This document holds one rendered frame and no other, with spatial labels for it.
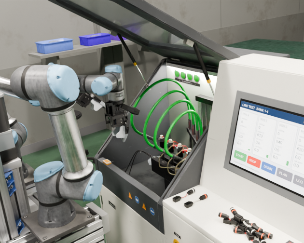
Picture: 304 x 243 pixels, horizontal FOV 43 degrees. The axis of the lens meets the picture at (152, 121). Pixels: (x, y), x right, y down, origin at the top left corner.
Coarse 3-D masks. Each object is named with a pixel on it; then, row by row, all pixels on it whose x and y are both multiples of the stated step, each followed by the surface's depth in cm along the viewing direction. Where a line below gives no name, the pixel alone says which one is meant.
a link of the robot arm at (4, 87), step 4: (0, 80) 173; (4, 80) 174; (8, 80) 175; (0, 84) 173; (4, 84) 173; (8, 84) 173; (0, 88) 173; (4, 88) 173; (8, 88) 173; (4, 92) 174; (8, 92) 174; (12, 92) 174; (12, 96) 176; (16, 96) 175; (28, 100) 174; (32, 104) 175; (36, 104) 175
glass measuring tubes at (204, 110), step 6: (198, 96) 211; (204, 96) 210; (198, 102) 214; (204, 102) 208; (210, 102) 204; (198, 108) 215; (204, 108) 211; (210, 108) 210; (198, 114) 216; (204, 114) 213; (210, 114) 211; (204, 120) 214; (204, 126) 215
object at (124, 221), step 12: (108, 192) 223; (108, 204) 228; (120, 204) 212; (120, 216) 217; (132, 216) 203; (120, 228) 221; (132, 228) 207; (144, 228) 194; (108, 240) 244; (120, 240) 226; (132, 240) 211; (144, 240) 198; (156, 240) 186
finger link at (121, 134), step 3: (120, 126) 175; (123, 126) 175; (120, 129) 175; (123, 129) 176; (120, 132) 175; (123, 132) 176; (117, 135) 175; (120, 135) 176; (123, 135) 177; (126, 135) 177; (123, 138) 179; (123, 141) 180
